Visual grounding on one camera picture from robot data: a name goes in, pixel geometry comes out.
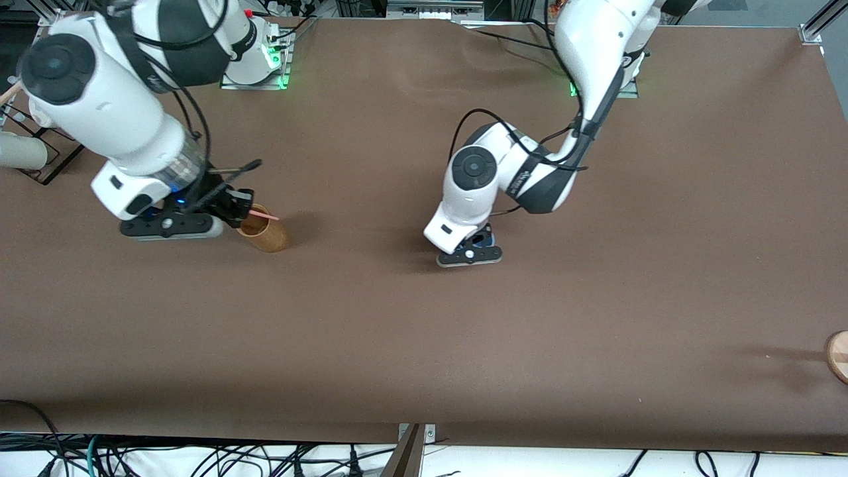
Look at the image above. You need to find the brown wooden cylinder holder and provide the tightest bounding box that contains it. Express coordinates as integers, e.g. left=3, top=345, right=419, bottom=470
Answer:
left=238, top=211, right=290, bottom=254

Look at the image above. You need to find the round wooden disc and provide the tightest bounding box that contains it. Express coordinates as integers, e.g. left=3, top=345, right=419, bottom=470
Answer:
left=825, top=330, right=848, bottom=386

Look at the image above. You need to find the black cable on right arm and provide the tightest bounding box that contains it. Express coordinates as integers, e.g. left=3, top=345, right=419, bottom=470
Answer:
left=129, top=26, right=263, bottom=213

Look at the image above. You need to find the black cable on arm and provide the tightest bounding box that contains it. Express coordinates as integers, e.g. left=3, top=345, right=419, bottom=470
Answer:
left=449, top=0, right=597, bottom=219
left=129, top=26, right=263, bottom=213

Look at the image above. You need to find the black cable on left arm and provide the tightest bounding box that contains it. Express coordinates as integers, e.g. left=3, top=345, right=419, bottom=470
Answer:
left=449, top=0, right=597, bottom=219

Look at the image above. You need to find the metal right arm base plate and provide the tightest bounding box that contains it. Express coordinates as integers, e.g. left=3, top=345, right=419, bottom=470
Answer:
left=219, top=29, right=294, bottom=91

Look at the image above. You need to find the black wire cup rack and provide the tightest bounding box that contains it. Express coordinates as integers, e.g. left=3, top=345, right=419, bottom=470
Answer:
left=0, top=99, right=85, bottom=186

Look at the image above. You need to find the small metal table bracket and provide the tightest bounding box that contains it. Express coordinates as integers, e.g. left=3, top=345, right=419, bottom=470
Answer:
left=397, top=423, right=437, bottom=446

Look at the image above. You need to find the black cable to arm base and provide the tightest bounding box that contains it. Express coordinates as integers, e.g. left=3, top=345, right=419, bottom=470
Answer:
left=456, top=19, right=564, bottom=57

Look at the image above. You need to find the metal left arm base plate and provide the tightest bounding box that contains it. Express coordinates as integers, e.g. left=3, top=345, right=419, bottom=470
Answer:
left=570, top=76, right=641, bottom=99

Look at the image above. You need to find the black looping floor cable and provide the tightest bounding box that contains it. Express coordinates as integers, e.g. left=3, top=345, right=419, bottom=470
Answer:
left=0, top=399, right=70, bottom=477

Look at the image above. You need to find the aluminium frame profile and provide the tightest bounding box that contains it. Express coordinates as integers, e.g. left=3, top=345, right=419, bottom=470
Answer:
left=798, top=0, right=848, bottom=46

